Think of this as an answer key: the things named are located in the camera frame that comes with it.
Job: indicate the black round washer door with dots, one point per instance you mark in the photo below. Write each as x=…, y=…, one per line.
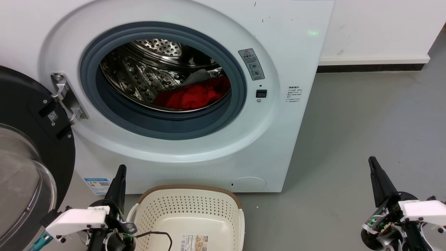
x=21, y=104

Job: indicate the red garment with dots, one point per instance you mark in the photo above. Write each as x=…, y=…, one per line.
x=191, y=97

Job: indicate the white front-load washing machine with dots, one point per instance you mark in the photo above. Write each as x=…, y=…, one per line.
x=278, y=139

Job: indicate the paper product label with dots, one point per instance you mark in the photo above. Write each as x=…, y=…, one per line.
x=193, y=243

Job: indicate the grey rubber door gasket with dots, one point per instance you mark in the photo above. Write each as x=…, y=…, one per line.
x=167, y=127

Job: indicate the QR code sticker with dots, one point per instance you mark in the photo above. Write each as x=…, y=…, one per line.
x=53, y=116

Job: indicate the cream plastic laundry basket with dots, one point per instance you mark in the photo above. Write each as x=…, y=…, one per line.
x=195, y=209

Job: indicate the stainless steel washing machine drum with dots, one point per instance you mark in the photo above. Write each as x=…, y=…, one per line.
x=139, y=76

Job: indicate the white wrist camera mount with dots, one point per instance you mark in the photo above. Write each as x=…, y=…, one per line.
x=76, y=219
x=425, y=211

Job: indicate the small printed text sticker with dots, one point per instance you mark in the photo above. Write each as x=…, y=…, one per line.
x=294, y=94

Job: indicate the round drain filter cover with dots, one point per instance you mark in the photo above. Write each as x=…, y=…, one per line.
x=248, y=184

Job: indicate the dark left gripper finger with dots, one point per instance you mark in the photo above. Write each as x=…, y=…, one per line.
x=118, y=188

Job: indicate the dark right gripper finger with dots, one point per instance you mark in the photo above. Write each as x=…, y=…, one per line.
x=381, y=184

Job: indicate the black door latch socket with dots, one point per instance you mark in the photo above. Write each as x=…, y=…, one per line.
x=261, y=93

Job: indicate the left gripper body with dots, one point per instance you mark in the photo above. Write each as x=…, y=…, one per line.
x=115, y=240

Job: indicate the grey garment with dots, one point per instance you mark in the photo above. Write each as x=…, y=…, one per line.
x=198, y=76

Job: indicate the white and black skirting board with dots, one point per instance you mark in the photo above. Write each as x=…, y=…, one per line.
x=373, y=64

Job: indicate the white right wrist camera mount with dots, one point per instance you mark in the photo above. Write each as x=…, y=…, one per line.
x=425, y=211

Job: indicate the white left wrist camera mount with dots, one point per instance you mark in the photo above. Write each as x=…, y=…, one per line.
x=76, y=219

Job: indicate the grey warning label sticker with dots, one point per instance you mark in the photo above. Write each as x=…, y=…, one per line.
x=251, y=64

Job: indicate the blue white energy label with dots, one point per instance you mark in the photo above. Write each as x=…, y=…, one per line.
x=98, y=185

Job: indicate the silver metal door hinge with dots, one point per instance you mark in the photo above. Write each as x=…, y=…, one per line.
x=66, y=96

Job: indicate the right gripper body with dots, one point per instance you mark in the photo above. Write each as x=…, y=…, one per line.
x=386, y=226

